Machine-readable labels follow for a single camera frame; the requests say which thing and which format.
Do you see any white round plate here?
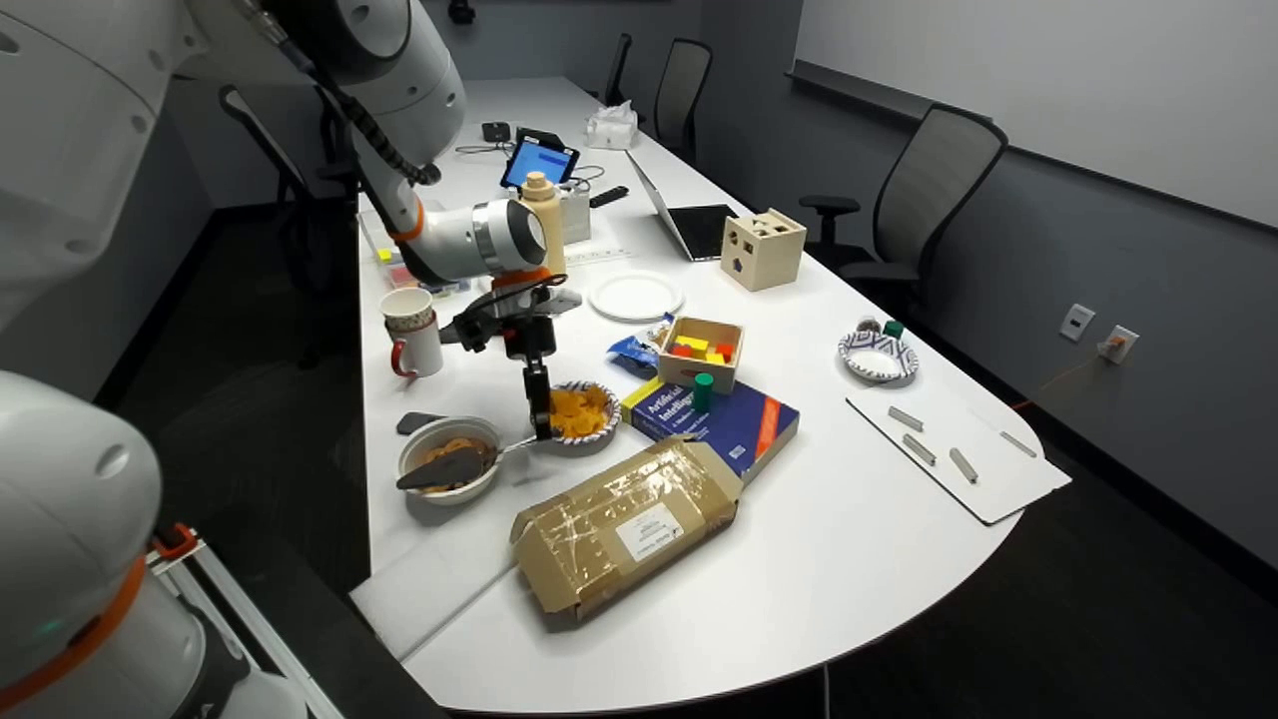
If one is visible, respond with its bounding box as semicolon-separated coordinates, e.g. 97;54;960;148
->
589;276;684;322

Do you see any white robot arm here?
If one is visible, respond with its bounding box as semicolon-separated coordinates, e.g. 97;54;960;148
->
0;0;566;350

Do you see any blue book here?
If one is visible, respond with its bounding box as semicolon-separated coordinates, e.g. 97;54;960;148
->
622;380;798;480

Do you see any patterned paper bowl with chips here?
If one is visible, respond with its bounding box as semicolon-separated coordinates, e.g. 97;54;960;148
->
549;382;618;452

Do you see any office chair far end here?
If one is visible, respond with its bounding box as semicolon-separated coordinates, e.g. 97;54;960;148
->
651;38;714;155

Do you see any coiled white cable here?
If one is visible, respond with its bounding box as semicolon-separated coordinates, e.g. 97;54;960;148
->
835;322;923;393

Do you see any tablet with blue screen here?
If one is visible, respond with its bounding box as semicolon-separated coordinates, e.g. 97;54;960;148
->
501;132;581;189

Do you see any brown cardboard box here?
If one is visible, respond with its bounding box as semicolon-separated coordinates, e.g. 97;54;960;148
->
513;438;744;619

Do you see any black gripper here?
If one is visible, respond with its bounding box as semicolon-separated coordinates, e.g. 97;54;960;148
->
439;271;582;438

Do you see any tan water bottle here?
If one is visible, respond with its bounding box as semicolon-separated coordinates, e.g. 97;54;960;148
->
519;173;566;271

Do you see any wooden shape sorter cube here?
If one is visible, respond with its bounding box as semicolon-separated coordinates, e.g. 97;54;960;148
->
719;207;808;291

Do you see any white mug red handle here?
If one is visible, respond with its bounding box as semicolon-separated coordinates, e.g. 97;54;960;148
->
382;288;442;380

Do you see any office chair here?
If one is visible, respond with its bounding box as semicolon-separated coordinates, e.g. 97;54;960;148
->
218;85;348;368
802;105;1005;316

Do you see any office chair right near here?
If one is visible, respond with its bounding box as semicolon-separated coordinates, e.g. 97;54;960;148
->
802;105;1005;316

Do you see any green cylinder block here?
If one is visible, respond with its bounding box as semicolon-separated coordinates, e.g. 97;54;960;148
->
692;370;714;412

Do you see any white bowl with cereal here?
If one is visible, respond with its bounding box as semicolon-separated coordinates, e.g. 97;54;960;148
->
395;421;502;509

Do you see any office chair left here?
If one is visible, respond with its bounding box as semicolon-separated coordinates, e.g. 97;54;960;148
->
218;85;348;368

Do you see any blue snack packet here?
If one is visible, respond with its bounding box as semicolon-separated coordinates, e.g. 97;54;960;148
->
607;334;658;380

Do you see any crumpled white plastic bag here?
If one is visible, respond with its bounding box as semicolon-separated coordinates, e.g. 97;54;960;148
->
589;105;638;151

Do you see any small wooden tray with blocks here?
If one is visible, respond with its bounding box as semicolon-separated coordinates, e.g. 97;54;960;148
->
658;316;744;397

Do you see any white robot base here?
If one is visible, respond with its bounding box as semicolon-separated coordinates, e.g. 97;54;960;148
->
0;368;313;719

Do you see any open laptop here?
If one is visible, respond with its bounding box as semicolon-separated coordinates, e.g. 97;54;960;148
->
630;159;736;260

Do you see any white whiteboard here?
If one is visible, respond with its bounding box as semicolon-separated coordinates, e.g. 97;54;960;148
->
796;0;1278;224

